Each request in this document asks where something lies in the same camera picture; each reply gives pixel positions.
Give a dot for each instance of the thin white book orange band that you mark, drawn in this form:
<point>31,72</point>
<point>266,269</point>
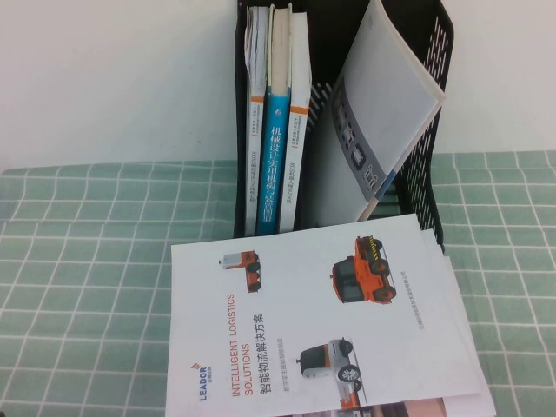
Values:
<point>256,130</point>

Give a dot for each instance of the thick white book orange band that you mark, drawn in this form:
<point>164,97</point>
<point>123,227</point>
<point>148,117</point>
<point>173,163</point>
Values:
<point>297,130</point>

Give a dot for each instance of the black perforated plastic book holder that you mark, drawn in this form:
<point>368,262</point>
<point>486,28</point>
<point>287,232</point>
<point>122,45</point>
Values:
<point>330,43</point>

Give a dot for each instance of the grey white robot brochure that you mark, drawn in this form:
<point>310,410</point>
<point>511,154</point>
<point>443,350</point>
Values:
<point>382,87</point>

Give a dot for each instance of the blue spine book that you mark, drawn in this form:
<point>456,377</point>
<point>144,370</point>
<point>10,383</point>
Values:
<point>273,174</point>

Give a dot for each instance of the plain white paper booklet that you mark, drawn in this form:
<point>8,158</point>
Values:
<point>489,391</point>

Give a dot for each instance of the AgileX robot photo brochure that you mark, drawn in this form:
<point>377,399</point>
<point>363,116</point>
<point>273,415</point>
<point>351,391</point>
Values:
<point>391,410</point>

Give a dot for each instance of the Leador brochure orange back cover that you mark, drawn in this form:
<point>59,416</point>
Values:
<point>304,304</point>

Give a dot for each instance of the green white checked tablecloth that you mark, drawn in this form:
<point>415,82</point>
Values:
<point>87,260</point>

